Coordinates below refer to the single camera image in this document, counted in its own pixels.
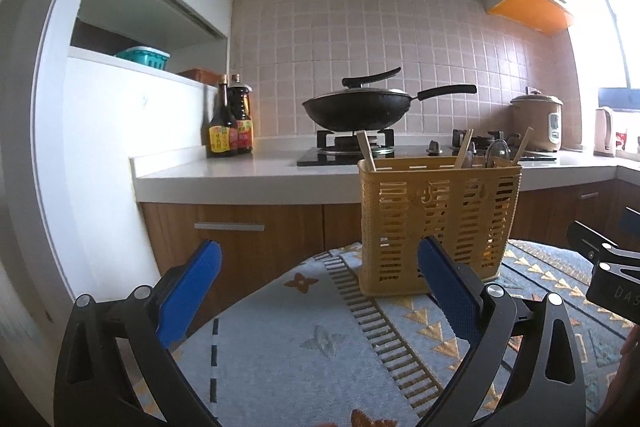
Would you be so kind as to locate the orange wall cabinet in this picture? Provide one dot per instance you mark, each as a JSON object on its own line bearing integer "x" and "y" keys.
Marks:
{"x": 535, "y": 14}

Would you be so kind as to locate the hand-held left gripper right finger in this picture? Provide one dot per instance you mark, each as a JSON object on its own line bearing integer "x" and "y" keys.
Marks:
{"x": 450, "y": 292}

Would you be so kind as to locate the yellow plastic utensil basket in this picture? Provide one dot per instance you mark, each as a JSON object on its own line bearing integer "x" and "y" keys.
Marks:
{"x": 400, "y": 187}

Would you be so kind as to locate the person's right hand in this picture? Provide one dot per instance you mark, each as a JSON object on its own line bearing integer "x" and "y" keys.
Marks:
{"x": 631, "y": 347}

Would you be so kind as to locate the kitchen window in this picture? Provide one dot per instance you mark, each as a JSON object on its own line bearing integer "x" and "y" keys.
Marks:
{"x": 605, "y": 17}

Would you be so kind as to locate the brown box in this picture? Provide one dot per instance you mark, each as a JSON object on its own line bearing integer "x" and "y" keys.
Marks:
{"x": 200, "y": 74}

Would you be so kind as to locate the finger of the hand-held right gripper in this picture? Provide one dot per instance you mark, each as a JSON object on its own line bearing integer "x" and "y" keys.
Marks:
{"x": 630, "y": 219}
{"x": 590, "y": 239}

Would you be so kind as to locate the blue patterned woven mat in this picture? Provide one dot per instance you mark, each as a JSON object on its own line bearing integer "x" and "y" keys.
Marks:
{"x": 300, "y": 367}

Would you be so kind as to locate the wooden kitchen cabinets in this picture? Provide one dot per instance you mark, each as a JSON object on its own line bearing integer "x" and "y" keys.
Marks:
{"x": 280, "y": 217}

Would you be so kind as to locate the beige rice cooker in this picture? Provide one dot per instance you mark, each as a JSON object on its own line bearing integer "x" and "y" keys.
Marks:
{"x": 537, "y": 122}

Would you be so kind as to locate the red packet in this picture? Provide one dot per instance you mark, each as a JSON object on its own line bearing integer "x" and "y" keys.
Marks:
{"x": 621, "y": 140}

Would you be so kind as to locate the teal plastic basket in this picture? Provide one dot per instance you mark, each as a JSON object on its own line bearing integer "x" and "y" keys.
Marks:
{"x": 142, "y": 58}

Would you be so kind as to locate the white kitchen counter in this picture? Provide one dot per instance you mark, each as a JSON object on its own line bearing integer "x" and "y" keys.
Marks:
{"x": 225, "y": 169}

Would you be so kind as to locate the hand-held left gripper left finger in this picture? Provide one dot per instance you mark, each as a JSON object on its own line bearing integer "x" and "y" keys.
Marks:
{"x": 187, "y": 292}

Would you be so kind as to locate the black wok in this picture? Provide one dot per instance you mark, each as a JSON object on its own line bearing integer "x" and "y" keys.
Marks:
{"x": 355, "y": 109}

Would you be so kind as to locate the large clear grey spoon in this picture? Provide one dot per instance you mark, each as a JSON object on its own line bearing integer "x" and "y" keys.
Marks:
{"x": 495, "y": 154}

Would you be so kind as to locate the pale electric kettle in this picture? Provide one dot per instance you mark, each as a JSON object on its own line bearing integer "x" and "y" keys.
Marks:
{"x": 605, "y": 132}

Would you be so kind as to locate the black glass gas stove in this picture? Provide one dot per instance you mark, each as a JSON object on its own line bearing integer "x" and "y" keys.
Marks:
{"x": 320, "y": 155}

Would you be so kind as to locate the dark soy sauce bottle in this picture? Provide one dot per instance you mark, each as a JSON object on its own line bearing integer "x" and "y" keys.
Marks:
{"x": 222, "y": 127}
{"x": 244, "y": 117}

